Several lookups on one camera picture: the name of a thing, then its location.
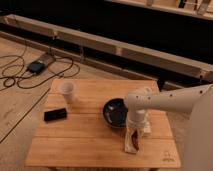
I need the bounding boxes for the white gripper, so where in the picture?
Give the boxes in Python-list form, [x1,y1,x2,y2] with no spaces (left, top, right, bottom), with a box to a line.
[125,110,147,147]

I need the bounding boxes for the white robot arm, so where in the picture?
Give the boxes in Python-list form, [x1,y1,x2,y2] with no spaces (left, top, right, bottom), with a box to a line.
[124,84,213,171]

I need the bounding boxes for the white tube bottle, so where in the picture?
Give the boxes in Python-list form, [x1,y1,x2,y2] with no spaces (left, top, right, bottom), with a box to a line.
[143,121,151,136]

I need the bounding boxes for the dark blue bowl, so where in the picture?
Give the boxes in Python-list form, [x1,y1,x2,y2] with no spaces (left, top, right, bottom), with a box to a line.
[102,98,128,128]

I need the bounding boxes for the wooden table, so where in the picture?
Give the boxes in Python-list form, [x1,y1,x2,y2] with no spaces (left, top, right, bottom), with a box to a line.
[26,79,180,169]

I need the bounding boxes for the black floor cables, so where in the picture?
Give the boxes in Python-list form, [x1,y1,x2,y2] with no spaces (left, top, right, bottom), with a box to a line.
[0,43,81,91]

